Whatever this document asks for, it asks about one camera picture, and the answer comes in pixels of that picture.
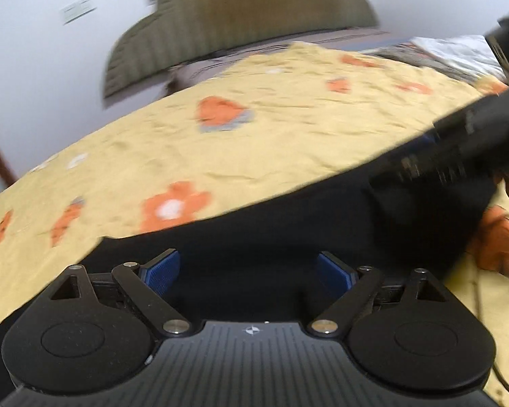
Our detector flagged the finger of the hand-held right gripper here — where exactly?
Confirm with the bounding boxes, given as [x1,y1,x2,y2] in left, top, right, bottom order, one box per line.
[368,129,454,193]

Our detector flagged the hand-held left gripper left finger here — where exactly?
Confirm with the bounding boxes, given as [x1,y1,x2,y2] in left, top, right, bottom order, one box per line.
[49,249,191,336]

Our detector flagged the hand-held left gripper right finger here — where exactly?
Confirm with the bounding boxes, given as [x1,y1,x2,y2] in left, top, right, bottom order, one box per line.
[307,251,450,337]

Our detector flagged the black pants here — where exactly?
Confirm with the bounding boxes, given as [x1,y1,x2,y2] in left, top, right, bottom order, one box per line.
[0,93,509,407]

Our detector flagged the grey patterned cloth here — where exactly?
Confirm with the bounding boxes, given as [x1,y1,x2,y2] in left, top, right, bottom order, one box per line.
[365,35,507,83]

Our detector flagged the yellow printed blanket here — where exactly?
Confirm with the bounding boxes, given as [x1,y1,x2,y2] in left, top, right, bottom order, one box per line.
[0,41,509,407]

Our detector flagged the olive green quilted headboard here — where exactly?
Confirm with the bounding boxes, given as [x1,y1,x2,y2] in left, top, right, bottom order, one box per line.
[102,0,380,100]

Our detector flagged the black cable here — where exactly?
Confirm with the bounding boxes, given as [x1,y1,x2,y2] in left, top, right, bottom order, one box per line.
[491,358,509,405]

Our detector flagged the white wall socket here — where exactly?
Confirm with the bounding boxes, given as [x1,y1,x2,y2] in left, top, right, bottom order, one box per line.
[60,0,98,25]

